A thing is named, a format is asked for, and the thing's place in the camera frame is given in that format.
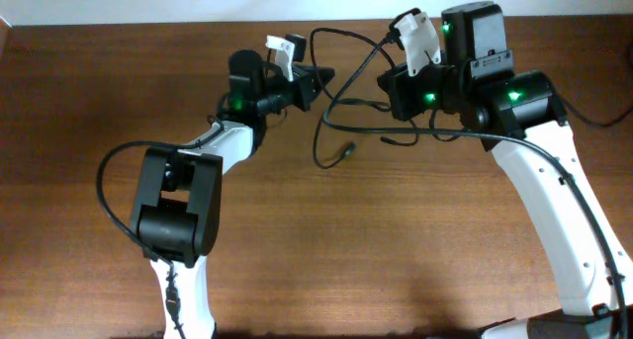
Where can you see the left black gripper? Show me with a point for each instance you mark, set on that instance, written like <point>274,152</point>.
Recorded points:
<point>303,87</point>

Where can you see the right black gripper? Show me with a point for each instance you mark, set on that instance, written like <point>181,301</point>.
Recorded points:
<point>401,95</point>

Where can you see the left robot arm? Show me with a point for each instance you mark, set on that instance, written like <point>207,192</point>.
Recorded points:
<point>176,214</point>

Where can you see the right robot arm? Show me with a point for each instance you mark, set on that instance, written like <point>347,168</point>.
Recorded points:
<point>466,68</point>

